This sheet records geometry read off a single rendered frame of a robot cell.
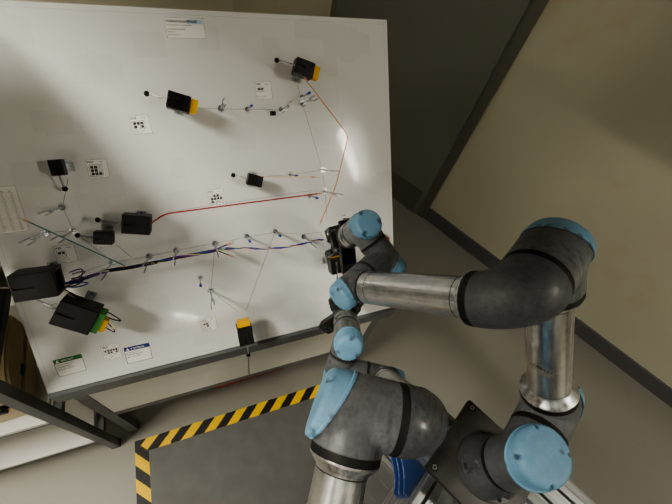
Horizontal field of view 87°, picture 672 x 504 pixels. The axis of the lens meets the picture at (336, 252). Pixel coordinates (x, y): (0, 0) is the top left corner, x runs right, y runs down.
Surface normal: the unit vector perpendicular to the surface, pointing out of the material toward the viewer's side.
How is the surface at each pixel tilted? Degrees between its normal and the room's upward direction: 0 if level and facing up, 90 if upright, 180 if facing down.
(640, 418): 0
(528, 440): 7
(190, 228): 50
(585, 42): 90
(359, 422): 22
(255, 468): 0
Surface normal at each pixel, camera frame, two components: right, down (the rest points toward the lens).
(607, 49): -0.68, 0.52
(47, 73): 0.37, 0.24
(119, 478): 0.18, -0.58
